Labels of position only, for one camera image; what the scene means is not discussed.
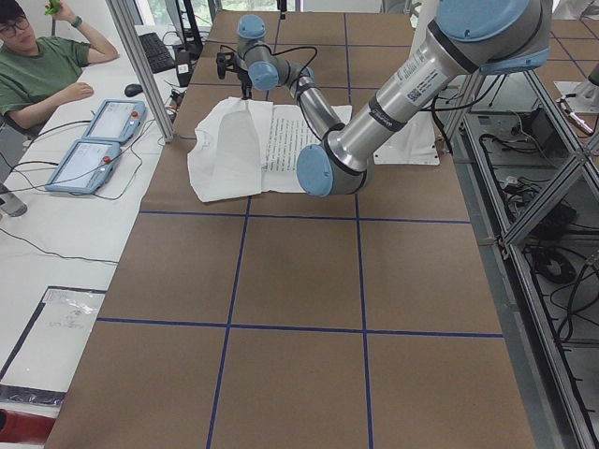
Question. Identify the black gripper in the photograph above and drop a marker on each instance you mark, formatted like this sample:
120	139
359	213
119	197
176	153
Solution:
243	78

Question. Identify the white printed long-sleeve shirt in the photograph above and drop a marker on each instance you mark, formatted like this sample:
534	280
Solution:
247	147

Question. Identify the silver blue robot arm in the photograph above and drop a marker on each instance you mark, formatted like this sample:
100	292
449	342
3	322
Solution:
490	37
257	66

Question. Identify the black keyboard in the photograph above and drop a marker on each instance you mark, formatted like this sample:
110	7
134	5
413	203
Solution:
157	53

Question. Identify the black computer mouse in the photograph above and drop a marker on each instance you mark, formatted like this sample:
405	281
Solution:
132	89

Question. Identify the upper blue teach pendant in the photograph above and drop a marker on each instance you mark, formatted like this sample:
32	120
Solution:
116	121

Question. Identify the blue teach pendant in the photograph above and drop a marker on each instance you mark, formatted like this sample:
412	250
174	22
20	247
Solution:
86	166
116	121

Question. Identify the lower blue teach pendant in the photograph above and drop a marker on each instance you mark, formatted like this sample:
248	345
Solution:
86	166

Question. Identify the person in green shirt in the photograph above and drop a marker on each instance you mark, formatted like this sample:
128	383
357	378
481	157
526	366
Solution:
40	74

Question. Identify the clear plastic document sleeve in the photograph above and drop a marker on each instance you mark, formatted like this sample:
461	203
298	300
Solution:
39	369

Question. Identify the aluminium frame post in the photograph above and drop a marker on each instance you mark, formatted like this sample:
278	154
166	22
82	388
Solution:
125	26

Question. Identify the aluminium side frame rack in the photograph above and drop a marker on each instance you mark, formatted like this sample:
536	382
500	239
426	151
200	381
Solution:
541	188

